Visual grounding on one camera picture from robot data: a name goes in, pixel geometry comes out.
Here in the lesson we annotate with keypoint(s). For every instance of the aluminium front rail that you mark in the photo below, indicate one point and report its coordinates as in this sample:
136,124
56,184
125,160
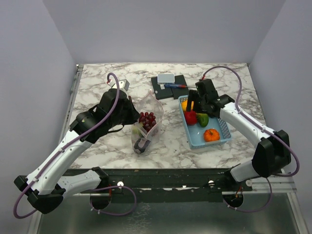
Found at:
278,185

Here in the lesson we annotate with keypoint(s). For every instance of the green cabbage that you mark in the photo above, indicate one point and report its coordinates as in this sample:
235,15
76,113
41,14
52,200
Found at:
136,131

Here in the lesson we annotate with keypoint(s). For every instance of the aluminium side rail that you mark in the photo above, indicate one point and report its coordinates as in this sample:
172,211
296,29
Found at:
73,94

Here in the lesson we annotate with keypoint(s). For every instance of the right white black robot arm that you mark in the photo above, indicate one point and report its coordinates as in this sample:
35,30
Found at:
271,147

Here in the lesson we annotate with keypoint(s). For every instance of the purple grape bunch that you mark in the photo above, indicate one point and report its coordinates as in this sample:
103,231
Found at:
147,120

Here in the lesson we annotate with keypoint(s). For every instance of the blue plastic basket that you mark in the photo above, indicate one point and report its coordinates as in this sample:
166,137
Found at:
195,133

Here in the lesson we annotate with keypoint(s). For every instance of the black flat box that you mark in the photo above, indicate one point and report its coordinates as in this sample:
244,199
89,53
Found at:
179,79
160,91

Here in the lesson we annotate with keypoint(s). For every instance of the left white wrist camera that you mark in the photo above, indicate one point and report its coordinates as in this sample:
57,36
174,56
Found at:
123,85

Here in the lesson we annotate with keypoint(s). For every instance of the clear pink zip top bag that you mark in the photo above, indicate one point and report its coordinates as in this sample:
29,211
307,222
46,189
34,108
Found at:
149,104

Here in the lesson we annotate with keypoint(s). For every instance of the yellow bell pepper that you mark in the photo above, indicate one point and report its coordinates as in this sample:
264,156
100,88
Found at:
184,105

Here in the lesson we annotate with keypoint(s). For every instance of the purple eggplant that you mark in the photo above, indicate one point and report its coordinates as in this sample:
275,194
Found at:
141,145

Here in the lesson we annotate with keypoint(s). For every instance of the red apple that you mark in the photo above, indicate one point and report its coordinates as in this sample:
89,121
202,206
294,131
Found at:
190,117

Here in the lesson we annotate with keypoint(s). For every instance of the small grey white box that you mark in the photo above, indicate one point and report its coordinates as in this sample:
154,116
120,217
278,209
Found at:
165,78

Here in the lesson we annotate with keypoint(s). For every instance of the green leafy vegetable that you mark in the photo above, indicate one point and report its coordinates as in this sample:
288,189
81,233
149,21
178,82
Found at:
202,119

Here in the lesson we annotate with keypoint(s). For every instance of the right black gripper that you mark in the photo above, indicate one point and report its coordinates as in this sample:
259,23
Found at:
193,95

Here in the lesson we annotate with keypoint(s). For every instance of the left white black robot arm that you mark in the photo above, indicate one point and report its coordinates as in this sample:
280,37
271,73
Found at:
46,187

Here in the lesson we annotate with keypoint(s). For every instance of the blue red screwdriver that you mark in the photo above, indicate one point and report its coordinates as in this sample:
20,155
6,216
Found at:
177,86

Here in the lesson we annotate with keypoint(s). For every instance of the black mounting rail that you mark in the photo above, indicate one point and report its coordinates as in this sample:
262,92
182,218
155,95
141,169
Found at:
168,185

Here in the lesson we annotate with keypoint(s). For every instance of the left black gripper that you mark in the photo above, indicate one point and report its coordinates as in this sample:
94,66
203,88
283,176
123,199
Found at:
134,115

